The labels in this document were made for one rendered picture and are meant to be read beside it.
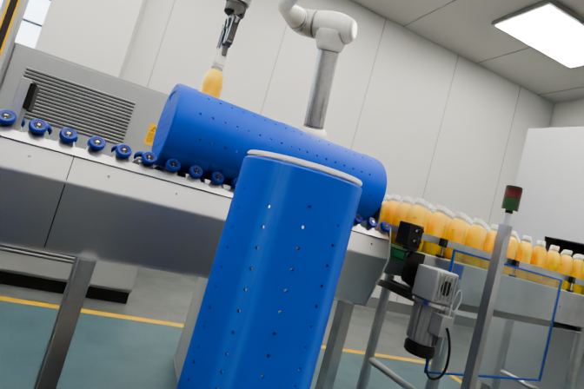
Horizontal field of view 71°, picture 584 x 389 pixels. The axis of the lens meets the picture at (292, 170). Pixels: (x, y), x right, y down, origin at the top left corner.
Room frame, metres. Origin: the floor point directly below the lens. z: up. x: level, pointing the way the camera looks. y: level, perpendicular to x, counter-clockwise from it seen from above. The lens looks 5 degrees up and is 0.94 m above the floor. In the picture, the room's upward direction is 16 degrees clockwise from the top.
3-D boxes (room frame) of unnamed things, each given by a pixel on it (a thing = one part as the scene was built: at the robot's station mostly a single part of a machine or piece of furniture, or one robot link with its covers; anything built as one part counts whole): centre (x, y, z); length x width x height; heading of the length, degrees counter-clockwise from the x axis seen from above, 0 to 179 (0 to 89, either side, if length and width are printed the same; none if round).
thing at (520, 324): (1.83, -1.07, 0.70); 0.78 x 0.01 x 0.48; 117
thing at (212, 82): (1.41, 0.35, 1.24); 0.07 x 0.07 x 0.19
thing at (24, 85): (1.17, 0.80, 1.00); 0.10 x 0.04 x 0.15; 27
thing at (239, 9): (1.41, 0.35, 1.53); 0.08 x 0.07 x 0.09; 28
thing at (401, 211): (1.78, -0.52, 1.00); 0.07 x 0.07 x 0.19
